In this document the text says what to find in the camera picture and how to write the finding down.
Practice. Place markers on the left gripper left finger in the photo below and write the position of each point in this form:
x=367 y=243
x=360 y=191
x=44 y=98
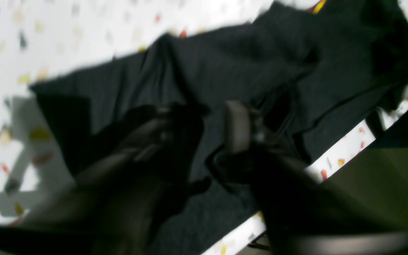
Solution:
x=119 y=202

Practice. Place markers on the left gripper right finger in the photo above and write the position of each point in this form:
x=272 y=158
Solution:
x=302 y=217

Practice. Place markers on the black T-shirt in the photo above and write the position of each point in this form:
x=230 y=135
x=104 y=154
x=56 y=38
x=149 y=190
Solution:
x=311 y=76

